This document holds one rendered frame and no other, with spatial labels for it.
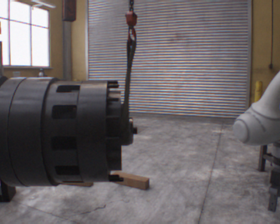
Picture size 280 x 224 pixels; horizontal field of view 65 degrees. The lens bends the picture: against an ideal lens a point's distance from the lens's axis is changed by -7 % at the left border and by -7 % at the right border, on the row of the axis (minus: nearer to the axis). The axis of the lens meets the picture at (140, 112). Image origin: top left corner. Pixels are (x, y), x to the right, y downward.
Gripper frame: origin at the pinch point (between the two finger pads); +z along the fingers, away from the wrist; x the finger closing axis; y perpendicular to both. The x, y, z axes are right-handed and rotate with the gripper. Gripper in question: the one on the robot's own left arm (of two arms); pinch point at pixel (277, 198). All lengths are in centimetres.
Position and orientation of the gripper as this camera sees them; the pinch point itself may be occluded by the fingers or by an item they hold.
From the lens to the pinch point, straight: 103.1
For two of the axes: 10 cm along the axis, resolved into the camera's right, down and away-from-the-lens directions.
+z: 0.0, 9.9, 1.5
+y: -7.0, -1.1, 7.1
